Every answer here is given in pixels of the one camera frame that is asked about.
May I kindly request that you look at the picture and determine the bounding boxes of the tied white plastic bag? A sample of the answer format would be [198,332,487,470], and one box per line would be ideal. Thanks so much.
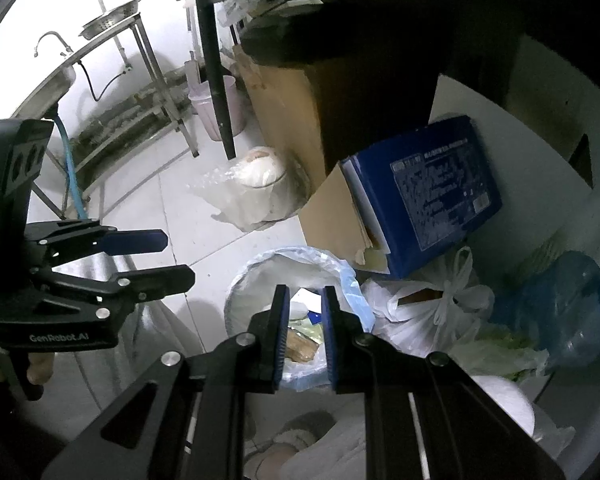
[362,246,496,361]

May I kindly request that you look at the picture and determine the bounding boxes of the person's left hand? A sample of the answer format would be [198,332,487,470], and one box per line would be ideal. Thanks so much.
[0,346,57,387]

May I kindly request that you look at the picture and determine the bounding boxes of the metal sink stand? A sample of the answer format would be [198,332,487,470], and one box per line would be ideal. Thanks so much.
[10,10,201,221]

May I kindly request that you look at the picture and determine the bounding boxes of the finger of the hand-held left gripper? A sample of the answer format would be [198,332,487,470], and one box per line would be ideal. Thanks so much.
[25,220,168,261]
[50,263,197,321]

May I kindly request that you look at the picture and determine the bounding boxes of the black hose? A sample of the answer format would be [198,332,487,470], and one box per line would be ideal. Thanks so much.
[77,60,131,103]

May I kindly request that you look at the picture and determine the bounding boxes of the pink plastic bin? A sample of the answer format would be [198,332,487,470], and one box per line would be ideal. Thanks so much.
[189,75,246,142]

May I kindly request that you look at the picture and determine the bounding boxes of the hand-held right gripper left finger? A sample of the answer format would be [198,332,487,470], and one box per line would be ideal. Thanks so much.
[42,284,291,480]

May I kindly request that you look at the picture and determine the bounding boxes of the person's grey pants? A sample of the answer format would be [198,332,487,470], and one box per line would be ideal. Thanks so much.
[55,255,536,480]

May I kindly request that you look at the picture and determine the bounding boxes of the steel faucet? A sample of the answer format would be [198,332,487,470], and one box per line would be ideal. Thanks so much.
[34,31,76,58]

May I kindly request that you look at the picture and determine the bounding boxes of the brown food wrapper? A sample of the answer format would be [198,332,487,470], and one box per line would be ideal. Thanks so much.
[286,327,326,363]

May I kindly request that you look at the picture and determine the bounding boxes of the blue hose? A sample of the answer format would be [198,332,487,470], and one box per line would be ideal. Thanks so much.
[52,115,88,221]

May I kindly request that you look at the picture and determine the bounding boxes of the blue plastic water jug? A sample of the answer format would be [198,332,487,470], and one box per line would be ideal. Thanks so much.
[490,250,600,376]

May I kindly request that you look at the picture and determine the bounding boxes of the bin with blue liner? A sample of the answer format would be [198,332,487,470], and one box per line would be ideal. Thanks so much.
[223,246,376,393]

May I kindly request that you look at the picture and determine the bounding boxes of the white foam packet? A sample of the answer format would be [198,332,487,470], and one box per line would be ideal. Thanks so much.
[289,287,326,323]

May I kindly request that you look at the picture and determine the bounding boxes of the blue printed box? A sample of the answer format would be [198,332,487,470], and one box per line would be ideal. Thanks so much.
[339,115,503,281]

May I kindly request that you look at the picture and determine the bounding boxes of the white top metal table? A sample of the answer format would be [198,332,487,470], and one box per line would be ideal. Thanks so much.
[176,0,341,161]

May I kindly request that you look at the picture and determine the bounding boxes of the beige fuzzy slipper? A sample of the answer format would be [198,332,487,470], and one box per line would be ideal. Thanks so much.
[245,440,301,480]
[272,410,336,448]

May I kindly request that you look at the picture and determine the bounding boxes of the napa cabbage in bag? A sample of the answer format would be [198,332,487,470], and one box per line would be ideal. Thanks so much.
[450,325,551,383]

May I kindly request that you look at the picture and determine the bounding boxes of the white round pot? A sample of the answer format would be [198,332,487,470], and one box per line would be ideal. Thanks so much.
[235,146,288,191]

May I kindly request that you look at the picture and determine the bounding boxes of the steel colander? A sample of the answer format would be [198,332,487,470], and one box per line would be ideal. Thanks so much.
[78,0,143,41]

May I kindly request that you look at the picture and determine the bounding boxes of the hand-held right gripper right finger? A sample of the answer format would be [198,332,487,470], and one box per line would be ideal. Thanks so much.
[321,286,566,480]

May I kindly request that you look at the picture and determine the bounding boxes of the yellow-green plastic bag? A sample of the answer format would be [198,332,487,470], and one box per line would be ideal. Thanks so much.
[300,322,327,346]

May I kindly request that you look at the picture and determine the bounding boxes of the large brown cardboard box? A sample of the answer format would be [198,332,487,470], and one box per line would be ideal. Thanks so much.
[232,45,441,196]

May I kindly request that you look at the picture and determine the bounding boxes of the flat brown cardboard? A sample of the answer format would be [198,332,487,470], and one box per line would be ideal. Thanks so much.
[297,162,396,273]

